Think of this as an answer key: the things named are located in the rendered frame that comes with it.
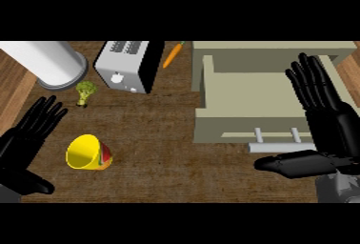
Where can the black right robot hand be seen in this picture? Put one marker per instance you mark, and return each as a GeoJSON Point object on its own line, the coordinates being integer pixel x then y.
{"type": "Point", "coordinates": [330, 127]}

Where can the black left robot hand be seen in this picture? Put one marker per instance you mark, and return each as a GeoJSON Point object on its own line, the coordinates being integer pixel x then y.
{"type": "Point", "coordinates": [21, 139]}

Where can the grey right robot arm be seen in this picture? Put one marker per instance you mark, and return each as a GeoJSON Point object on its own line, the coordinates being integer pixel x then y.
{"type": "Point", "coordinates": [338, 189]}

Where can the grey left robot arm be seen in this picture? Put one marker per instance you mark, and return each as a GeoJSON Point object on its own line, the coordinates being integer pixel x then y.
{"type": "Point", "coordinates": [9, 193]}

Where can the yellow cup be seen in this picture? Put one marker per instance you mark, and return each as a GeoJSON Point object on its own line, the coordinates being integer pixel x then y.
{"type": "Point", "coordinates": [87, 152]}

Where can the beige open drawer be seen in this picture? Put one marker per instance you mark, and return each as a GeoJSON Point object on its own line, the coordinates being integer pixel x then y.
{"type": "Point", "coordinates": [257, 100]}

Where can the green broccoli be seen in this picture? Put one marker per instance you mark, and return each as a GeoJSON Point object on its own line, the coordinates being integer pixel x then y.
{"type": "Point", "coordinates": [84, 91]}

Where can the white cylindrical canister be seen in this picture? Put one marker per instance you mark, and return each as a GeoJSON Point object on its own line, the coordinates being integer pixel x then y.
{"type": "Point", "coordinates": [46, 62]}

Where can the beige cabinet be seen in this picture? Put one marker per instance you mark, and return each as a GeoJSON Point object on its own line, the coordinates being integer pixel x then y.
{"type": "Point", "coordinates": [274, 52]}

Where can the silver toaster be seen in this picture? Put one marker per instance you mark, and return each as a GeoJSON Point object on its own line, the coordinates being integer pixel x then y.
{"type": "Point", "coordinates": [128, 65]}

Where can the orange carrot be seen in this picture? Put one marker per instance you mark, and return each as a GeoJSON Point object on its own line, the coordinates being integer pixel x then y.
{"type": "Point", "coordinates": [171, 54]}

